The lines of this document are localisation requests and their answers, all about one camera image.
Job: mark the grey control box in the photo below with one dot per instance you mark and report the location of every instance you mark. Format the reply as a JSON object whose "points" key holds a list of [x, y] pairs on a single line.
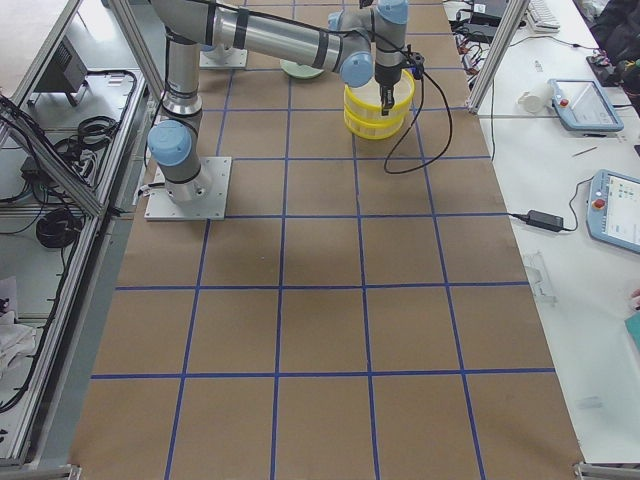
{"points": [[65, 73]]}

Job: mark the teach pendant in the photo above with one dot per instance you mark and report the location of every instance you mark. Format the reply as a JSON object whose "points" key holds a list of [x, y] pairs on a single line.
{"points": [[583, 107], [612, 214]]}

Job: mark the aluminium frame post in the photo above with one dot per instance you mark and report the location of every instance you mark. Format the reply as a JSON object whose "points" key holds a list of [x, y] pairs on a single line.
{"points": [[506, 30]]}

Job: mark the brown paper table mat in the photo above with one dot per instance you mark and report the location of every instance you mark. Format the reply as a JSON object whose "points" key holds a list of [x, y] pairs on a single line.
{"points": [[399, 342]]}

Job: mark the clear plastic holder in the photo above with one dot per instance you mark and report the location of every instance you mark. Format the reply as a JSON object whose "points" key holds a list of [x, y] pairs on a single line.
{"points": [[538, 278]]}

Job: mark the white paper cup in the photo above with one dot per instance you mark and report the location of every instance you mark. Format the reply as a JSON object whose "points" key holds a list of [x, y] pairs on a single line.
{"points": [[536, 99]]}

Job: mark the lower yellow steamer layer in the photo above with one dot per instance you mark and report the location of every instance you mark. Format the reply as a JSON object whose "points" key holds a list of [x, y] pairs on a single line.
{"points": [[369, 129]]}

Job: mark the far teach pendant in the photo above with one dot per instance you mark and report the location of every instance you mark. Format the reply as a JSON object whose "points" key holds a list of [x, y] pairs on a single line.
{"points": [[583, 107]]}

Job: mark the near teach pendant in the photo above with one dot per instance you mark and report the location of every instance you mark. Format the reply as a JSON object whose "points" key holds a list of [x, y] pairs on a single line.
{"points": [[612, 214]]}

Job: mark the black power adapter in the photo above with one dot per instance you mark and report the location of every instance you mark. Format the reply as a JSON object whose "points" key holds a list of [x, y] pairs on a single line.
{"points": [[545, 221]]}

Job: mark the pale green plate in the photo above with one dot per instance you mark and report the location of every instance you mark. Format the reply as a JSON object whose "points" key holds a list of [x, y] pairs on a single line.
{"points": [[299, 71]]}

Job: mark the upper yellow steamer layer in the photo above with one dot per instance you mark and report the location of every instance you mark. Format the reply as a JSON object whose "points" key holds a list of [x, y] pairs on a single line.
{"points": [[365, 102]]}

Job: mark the yellow steamer layer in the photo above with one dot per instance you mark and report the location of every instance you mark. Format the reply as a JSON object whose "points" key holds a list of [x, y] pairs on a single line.
{"points": [[365, 102], [369, 129]]}

